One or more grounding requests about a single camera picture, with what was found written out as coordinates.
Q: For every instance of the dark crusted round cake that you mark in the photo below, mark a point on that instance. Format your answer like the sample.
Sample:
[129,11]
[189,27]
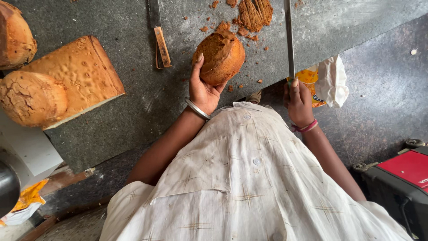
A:
[15,35]

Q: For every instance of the long steel knife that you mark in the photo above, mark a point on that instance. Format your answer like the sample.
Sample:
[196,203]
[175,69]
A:
[289,36]

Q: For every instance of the red and black wheeled machine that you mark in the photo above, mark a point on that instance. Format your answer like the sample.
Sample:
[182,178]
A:
[398,182]

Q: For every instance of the person's right hand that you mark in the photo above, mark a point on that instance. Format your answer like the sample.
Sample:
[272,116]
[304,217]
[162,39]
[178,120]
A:
[298,105]

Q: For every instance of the cracked round golden cake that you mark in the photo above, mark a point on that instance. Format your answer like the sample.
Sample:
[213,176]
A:
[31,98]

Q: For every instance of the small round brown cake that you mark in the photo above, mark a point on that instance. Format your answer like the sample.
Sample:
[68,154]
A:
[222,57]

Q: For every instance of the person's brown sandal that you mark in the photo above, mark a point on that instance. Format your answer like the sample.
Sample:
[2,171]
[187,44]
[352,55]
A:
[254,97]

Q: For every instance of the pink thread wristband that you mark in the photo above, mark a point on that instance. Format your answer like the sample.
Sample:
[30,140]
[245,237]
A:
[305,127]

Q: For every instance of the orange and white plastic bag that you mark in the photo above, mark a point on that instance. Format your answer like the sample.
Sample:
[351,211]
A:
[326,82]

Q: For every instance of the yellow crumpled plastic bag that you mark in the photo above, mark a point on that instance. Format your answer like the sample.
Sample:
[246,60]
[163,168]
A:
[25,202]

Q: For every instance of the person's left hand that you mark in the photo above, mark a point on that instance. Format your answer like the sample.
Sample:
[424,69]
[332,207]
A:
[202,92]

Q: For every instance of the person's white patterned shirt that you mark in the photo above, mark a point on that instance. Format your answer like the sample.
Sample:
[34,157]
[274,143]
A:
[247,180]

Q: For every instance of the black round appliance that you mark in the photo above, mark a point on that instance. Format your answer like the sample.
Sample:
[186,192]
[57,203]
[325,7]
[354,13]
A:
[7,189]

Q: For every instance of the white box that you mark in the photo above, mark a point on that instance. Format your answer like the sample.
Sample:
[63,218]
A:
[28,150]

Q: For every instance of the scattered brown cake crumbs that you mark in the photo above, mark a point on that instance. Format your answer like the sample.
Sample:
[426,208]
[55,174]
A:
[230,31]

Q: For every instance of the sliced brown cake top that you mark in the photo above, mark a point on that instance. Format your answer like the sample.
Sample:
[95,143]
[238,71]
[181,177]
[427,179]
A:
[254,13]

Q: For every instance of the silver bangle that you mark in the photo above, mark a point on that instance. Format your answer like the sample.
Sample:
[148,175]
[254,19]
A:
[196,108]

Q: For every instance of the rectangular golden sponge cake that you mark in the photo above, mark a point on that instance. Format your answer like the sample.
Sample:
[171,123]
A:
[80,73]

